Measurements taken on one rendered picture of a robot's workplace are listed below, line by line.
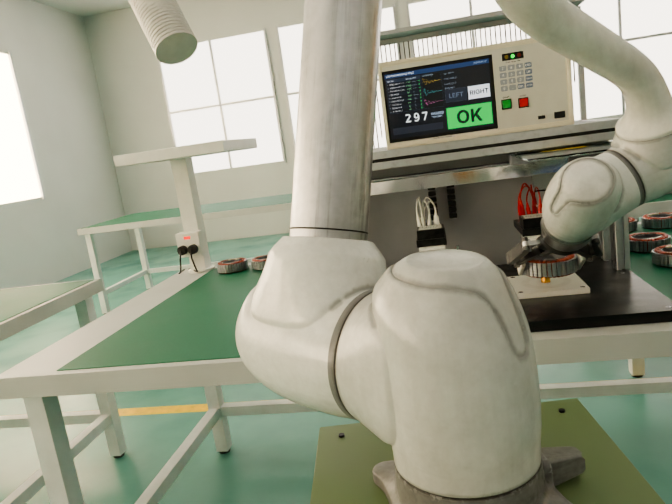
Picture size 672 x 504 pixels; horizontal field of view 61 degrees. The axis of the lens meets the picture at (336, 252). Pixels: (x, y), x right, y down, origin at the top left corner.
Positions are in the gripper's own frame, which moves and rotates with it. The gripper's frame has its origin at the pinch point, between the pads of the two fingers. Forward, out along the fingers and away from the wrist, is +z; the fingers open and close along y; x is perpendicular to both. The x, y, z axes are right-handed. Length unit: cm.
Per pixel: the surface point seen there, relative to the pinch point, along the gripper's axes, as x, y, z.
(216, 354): 15, 71, -8
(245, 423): 22, 114, 127
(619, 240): -7.6, -18.4, 12.7
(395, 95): -44, 29, -4
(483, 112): -38.4, 8.8, -0.3
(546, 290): 5.1, 1.0, 2.6
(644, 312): 13.9, -13.2, -9.9
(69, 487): 41, 114, 8
